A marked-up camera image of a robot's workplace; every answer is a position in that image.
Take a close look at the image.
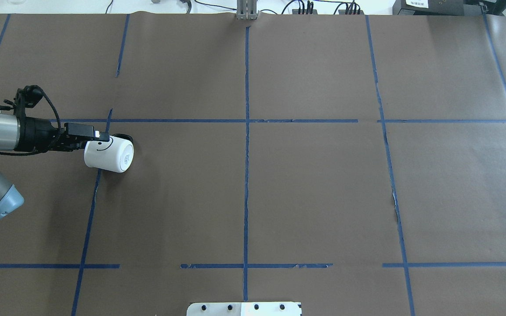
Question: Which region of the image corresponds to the white mounting plate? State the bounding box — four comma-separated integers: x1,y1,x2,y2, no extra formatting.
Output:
186,302,303,316

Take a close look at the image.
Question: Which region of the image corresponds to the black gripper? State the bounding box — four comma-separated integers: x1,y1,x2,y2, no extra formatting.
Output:
18,118,110,153

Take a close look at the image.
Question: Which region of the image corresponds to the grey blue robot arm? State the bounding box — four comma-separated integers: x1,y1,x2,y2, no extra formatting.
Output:
0,113,111,219

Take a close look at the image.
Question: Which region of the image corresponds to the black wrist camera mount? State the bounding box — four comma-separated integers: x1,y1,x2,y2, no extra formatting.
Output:
0,85,44,118

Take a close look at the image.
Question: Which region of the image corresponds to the aluminium frame post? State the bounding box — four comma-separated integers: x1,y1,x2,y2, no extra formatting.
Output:
236,0,259,21

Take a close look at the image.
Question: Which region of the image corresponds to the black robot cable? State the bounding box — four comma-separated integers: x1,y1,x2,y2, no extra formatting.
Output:
0,86,63,157

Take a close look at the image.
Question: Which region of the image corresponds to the brown paper table cover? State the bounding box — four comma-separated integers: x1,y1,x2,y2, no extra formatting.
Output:
0,12,506,316

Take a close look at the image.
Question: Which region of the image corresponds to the white mug with black handle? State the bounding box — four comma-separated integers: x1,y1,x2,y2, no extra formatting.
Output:
83,133,134,173

